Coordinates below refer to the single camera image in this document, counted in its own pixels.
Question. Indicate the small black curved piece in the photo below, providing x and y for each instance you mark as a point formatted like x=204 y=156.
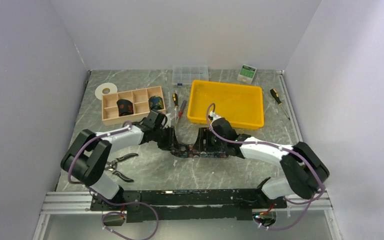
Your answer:
x=115 y=169

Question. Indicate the black yellow handled screwdriver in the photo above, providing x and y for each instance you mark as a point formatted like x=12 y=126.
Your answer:
x=176 y=106

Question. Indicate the blue rolled tie yellow flowers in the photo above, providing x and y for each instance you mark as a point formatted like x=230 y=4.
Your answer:
x=156 y=102

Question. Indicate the white tape roll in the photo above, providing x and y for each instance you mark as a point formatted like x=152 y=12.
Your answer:
x=105 y=89

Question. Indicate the wooden compartment organizer box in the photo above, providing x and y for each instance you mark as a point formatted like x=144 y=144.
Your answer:
x=139 y=98

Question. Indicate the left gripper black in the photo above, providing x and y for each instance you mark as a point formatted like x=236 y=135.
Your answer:
x=171 y=143

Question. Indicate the black yellow screwdriver right side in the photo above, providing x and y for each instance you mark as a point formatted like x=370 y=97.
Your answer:
x=276 y=97

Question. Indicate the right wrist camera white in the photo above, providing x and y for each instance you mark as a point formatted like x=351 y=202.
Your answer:
x=212 y=116

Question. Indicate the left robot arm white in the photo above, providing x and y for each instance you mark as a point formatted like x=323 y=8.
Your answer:
x=87 y=157

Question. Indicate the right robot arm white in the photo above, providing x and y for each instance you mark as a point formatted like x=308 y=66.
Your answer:
x=303 y=173

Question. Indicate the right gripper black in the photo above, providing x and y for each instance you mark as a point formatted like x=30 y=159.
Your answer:
x=204 y=133

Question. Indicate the blue red handled screwdriver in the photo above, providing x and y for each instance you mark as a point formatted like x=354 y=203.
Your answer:
x=181 y=110

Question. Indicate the dark rolled tie orange pattern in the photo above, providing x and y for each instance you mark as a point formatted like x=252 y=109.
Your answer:
x=125 y=107

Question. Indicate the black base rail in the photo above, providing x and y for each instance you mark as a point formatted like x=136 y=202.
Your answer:
x=191 y=204

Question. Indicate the yellow plastic tray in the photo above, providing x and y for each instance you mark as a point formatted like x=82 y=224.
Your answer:
x=242 y=105

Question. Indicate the clear plastic parts box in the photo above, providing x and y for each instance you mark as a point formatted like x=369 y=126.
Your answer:
x=185 y=75

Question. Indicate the navy floral necktie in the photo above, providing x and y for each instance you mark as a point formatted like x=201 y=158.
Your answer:
x=192 y=151

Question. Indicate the green white small box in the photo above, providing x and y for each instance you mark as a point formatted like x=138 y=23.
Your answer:
x=246 y=74

